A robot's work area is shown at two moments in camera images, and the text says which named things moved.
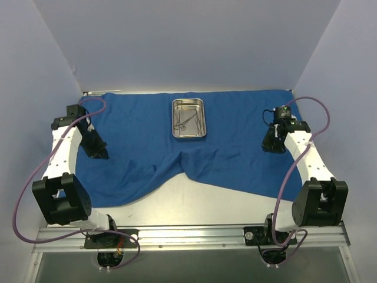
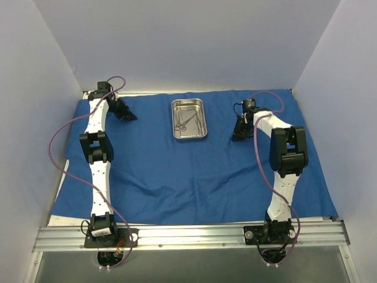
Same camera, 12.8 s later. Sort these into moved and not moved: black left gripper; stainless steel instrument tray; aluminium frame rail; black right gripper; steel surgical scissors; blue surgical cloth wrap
Moved: blue surgical cloth wrap; black left gripper; black right gripper
Not moved: aluminium frame rail; steel surgical scissors; stainless steel instrument tray
